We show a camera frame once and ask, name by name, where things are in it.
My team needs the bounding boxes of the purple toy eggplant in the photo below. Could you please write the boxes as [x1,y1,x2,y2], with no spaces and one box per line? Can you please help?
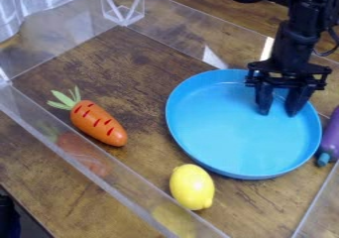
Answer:
[316,106,339,167]

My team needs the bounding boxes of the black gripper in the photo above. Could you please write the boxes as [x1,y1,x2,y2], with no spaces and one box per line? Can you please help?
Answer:
[245,21,331,117]

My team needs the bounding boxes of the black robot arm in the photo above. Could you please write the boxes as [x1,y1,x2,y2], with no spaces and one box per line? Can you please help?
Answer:
[245,0,339,117]

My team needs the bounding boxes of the orange toy carrot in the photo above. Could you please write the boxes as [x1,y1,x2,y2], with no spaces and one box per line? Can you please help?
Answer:
[46,87,128,147]

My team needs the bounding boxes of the blue round tray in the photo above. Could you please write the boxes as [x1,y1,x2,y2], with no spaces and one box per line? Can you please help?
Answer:
[165,69,321,179]

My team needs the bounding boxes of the clear acrylic enclosure wall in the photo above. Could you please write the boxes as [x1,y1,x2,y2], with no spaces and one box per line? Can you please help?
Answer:
[0,0,339,238]

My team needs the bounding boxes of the yellow toy lemon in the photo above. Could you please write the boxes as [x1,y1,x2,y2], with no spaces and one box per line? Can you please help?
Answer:
[169,164,214,210]

